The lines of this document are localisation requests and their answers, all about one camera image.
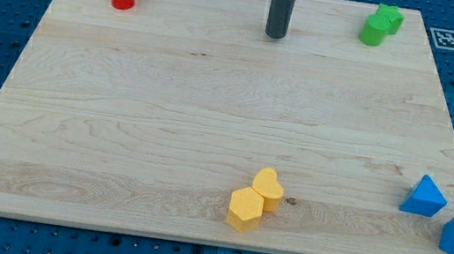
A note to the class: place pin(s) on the white fiducial marker tag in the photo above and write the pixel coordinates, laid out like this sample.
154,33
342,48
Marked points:
442,38

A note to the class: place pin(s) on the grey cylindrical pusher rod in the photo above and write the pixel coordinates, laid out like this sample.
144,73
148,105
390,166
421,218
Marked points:
278,18

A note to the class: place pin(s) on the blue triangle block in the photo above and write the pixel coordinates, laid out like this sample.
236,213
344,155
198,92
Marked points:
425,198

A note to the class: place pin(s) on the green cylinder block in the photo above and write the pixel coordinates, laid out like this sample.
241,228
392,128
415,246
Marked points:
374,30

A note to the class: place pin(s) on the yellow hexagon block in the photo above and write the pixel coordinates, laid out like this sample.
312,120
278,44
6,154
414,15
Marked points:
245,209

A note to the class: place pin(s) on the green star block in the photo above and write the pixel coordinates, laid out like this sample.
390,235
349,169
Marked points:
393,14

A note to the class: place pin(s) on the wooden board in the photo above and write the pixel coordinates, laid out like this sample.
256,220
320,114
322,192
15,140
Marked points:
143,122

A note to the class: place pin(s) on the yellow heart block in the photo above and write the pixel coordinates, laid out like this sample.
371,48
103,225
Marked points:
267,185

